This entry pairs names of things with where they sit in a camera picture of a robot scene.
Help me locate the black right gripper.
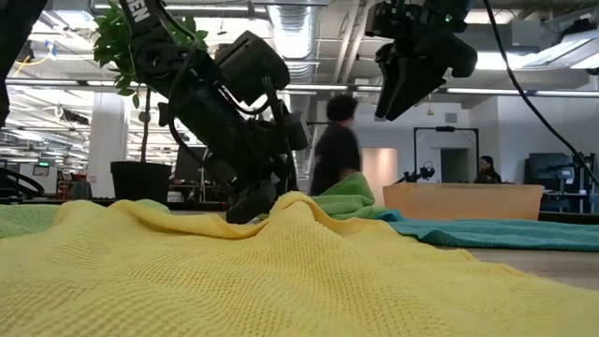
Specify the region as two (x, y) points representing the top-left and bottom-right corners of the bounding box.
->
(375, 0), (478, 122)

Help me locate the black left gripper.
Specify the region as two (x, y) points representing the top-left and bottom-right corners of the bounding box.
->
(184, 77), (311, 225)

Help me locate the yellow microfiber towel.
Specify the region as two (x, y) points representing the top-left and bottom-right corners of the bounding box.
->
(0, 190), (599, 337)

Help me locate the green microfiber towel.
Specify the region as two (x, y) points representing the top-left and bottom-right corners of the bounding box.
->
(0, 198), (172, 239)
(308, 171), (394, 221)

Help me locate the teal microfiber towel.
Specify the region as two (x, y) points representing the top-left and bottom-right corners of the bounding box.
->
(373, 209), (599, 254)

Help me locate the black computer monitor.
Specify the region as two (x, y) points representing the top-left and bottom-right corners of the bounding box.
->
(174, 145), (210, 183)

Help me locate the pale lit door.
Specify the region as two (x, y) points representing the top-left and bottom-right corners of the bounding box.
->
(362, 147), (399, 207)

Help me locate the person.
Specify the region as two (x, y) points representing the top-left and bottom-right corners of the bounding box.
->
(310, 95), (364, 197)
(474, 154), (504, 184)

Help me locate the black plant pot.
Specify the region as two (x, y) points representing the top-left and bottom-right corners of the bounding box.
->
(110, 161), (173, 203)

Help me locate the orange translucent plastic bin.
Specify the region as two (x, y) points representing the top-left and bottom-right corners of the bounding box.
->
(382, 183), (547, 222)

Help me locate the dark monitor on stand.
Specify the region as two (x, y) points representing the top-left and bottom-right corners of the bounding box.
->
(523, 152), (576, 192)

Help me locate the green leafy indoor tree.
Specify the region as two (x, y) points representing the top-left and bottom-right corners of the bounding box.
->
(92, 0), (210, 165)

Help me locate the black metal gantry frame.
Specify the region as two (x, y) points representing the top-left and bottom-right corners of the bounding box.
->
(413, 125), (481, 184)

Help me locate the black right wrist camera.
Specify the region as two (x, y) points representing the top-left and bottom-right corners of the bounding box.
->
(365, 0), (425, 39)

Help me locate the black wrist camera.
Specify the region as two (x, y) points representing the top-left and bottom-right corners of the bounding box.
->
(365, 0), (425, 39)
(213, 30), (292, 108)

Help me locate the silver round ventilation duct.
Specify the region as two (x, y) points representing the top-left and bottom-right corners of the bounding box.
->
(267, 3), (324, 95)

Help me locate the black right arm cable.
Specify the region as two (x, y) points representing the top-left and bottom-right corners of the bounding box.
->
(483, 0), (599, 186)

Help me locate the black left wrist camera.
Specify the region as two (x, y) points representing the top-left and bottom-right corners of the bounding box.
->
(213, 30), (292, 108)

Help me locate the black curved cable loop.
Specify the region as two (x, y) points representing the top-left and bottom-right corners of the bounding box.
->
(0, 167), (46, 198)

